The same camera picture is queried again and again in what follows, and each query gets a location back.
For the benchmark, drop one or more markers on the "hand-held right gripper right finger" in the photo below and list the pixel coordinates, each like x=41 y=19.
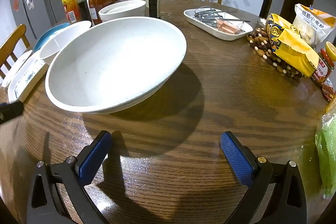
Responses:
x=236 y=158

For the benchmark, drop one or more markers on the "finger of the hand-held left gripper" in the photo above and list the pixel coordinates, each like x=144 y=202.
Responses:
x=10 y=109

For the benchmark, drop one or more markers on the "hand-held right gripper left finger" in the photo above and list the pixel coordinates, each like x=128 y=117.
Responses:
x=95 y=153

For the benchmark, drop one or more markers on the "white rectangular blue-print dish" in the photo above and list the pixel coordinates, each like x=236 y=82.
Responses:
x=26 y=77
x=15 y=66

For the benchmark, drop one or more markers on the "large white speckled plate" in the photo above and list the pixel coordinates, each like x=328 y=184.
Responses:
x=113 y=64

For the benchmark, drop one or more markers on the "large white bowl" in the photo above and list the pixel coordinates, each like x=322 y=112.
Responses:
x=115 y=17

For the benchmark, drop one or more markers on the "blue plate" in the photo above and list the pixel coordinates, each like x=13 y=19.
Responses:
x=46 y=35

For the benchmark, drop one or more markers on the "medium white bowl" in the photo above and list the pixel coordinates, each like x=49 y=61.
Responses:
x=63 y=37

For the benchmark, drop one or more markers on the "green plastic bag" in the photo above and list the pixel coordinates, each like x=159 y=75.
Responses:
x=328 y=150

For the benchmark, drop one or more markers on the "wooden bead trivet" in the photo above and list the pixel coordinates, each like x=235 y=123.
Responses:
x=262 y=48

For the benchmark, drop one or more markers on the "red snack packet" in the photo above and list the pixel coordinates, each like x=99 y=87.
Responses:
x=329 y=90

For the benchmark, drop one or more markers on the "yellow snack bag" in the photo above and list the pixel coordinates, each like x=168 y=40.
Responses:
x=294 y=50

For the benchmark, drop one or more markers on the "red chili sauce jar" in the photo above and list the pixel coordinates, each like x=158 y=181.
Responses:
x=324 y=69

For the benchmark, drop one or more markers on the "pink plastic egg separator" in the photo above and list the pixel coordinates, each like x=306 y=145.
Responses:
x=227 y=27

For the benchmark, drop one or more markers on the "metal whisk beater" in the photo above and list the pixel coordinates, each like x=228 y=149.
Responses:
x=210 y=19
x=207 y=11

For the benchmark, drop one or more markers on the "yellow round object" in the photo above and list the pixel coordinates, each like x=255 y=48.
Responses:
x=331 y=50

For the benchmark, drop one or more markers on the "white rectangular tray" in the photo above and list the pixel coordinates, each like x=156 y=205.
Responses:
x=191 y=15

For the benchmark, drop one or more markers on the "white flour bag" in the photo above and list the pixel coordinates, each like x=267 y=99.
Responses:
x=312 y=24

